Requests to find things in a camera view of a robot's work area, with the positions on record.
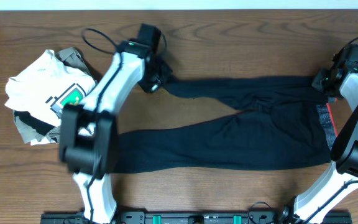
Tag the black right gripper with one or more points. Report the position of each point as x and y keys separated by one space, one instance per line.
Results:
x=322 y=83

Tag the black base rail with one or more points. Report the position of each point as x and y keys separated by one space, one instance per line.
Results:
x=264 y=217

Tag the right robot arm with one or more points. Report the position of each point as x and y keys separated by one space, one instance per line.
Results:
x=316 y=204

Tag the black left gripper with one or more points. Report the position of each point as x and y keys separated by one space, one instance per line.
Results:
x=159 y=78

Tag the black garment under shirt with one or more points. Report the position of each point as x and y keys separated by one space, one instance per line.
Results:
x=40 y=126

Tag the black leggings grey waistband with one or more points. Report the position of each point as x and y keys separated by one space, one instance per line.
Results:
x=281 y=123

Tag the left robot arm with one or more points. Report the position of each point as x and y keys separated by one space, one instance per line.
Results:
x=89 y=144

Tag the olive green garment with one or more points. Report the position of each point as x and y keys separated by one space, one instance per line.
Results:
x=72 y=58

